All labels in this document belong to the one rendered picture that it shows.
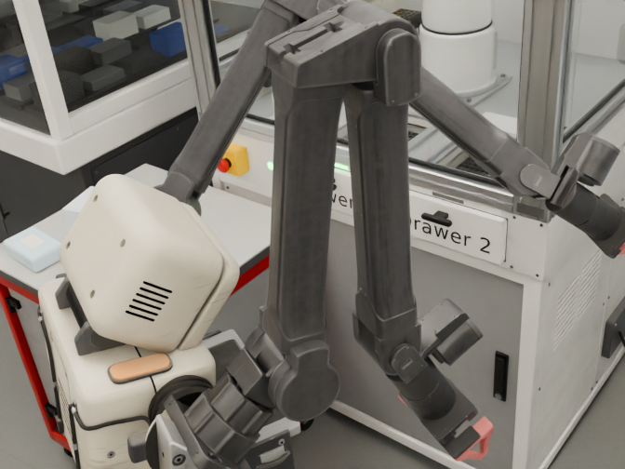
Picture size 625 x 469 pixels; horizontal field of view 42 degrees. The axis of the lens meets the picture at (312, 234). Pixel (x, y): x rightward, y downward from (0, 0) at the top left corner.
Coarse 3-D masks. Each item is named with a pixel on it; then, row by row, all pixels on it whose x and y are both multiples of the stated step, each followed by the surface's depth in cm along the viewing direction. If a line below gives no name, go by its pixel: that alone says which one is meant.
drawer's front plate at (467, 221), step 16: (416, 192) 185; (416, 208) 186; (432, 208) 182; (448, 208) 180; (464, 208) 178; (432, 224) 185; (464, 224) 179; (480, 224) 176; (496, 224) 173; (432, 240) 187; (448, 240) 184; (480, 240) 178; (496, 240) 175; (480, 256) 180; (496, 256) 177
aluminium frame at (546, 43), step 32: (192, 0) 202; (544, 0) 145; (192, 32) 208; (544, 32) 147; (192, 64) 214; (544, 64) 151; (544, 96) 154; (256, 128) 210; (544, 128) 157; (576, 128) 168; (608, 128) 181; (544, 160) 161; (448, 192) 179; (480, 192) 174
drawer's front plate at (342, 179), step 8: (336, 168) 198; (336, 176) 197; (344, 176) 195; (336, 184) 199; (344, 184) 197; (336, 192) 200; (344, 192) 198; (336, 200) 201; (344, 200) 199; (336, 208) 203; (344, 208) 201
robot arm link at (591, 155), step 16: (576, 144) 120; (592, 144) 120; (608, 144) 119; (560, 160) 122; (576, 160) 120; (592, 160) 119; (608, 160) 119; (528, 176) 119; (544, 176) 118; (560, 176) 120; (592, 176) 119; (544, 192) 118
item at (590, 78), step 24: (576, 0) 150; (600, 0) 159; (624, 0) 170; (576, 24) 153; (600, 24) 163; (624, 24) 174; (576, 48) 156; (600, 48) 167; (624, 48) 179; (576, 72) 160; (600, 72) 171; (624, 72) 183; (576, 96) 164; (600, 96) 175; (576, 120) 168
